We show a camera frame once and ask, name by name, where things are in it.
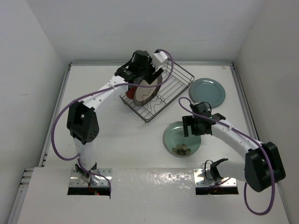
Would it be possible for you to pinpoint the beige plate with grey rim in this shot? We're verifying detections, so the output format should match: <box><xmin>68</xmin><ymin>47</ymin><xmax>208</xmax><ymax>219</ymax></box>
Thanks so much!
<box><xmin>133</xmin><ymin>75</ymin><xmax>163</xmax><ymax>106</ymax></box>

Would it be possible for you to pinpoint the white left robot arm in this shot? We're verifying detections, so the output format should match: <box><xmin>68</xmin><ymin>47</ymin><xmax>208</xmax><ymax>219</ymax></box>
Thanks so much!
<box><xmin>67</xmin><ymin>50</ymin><xmax>168</xmax><ymax>181</ymax></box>

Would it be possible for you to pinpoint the metal base plate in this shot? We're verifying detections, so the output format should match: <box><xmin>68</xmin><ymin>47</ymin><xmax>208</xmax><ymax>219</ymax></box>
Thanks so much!
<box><xmin>69</xmin><ymin>168</ymin><xmax>112</xmax><ymax>188</ymax></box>
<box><xmin>193</xmin><ymin>168</ymin><xmax>237</xmax><ymax>188</ymax></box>

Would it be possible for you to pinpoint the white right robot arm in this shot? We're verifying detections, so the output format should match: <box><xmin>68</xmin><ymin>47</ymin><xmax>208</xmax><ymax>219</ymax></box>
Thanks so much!
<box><xmin>182</xmin><ymin>102</ymin><xmax>286</xmax><ymax>192</ymax></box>

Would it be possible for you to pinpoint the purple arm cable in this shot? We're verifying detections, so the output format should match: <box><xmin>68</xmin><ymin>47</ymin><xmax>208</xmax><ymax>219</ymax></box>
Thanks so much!
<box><xmin>178</xmin><ymin>97</ymin><xmax>277</xmax><ymax>215</ymax></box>
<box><xmin>51</xmin><ymin>48</ymin><xmax>174</xmax><ymax>196</ymax></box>

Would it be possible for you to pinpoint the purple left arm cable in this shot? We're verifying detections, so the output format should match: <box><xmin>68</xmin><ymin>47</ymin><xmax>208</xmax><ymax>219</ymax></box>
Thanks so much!
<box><xmin>51</xmin><ymin>48</ymin><xmax>174</xmax><ymax>196</ymax></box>

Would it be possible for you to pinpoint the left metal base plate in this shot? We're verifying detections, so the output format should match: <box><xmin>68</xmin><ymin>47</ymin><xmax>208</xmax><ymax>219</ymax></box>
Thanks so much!
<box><xmin>69</xmin><ymin>168</ymin><xmax>112</xmax><ymax>188</ymax></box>

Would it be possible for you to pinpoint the grey wire dish rack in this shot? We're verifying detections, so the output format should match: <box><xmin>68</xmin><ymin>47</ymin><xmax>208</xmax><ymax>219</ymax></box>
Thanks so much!
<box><xmin>120</xmin><ymin>60</ymin><xmax>195</xmax><ymax>123</ymax></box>

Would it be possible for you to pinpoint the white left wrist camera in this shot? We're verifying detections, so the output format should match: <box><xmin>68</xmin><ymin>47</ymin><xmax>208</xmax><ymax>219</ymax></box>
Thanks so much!
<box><xmin>151</xmin><ymin>51</ymin><xmax>168</xmax><ymax>68</ymax></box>

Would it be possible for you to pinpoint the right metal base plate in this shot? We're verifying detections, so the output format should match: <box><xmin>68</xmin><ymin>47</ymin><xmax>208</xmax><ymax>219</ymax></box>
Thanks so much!
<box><xmin>193</xmin><ymin>168</ymin><xmax>237</xmax><ymax>188</ymax></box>

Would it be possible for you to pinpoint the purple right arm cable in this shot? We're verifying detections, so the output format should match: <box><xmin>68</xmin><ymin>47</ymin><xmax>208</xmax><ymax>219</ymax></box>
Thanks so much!
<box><xmin>178</xmin><ymin>97</ymin><xmax>277</xmax><ymax>215</ymax></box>

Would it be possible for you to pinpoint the red and teal plate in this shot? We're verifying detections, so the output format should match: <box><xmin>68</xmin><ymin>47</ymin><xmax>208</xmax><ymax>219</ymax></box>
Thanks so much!
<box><xmin>126</xmin><ymin>87</ymin><xmax>136</xmax><ymax>99</ymax></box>

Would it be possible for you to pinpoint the blue-grey beaded rim plate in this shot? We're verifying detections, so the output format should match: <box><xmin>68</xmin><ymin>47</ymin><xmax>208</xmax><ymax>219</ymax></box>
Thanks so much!
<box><xmin>189</xmin><ymin>78</ymin><xmax>226</xmax><ymax>108</ymax></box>

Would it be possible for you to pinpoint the green plate with flower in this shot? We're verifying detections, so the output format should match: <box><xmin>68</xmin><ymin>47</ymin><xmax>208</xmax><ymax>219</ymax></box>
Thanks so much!
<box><xmin>164</xmin><ymin>121</ymin><xmax>201</xmax><ymax>157</ymax></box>

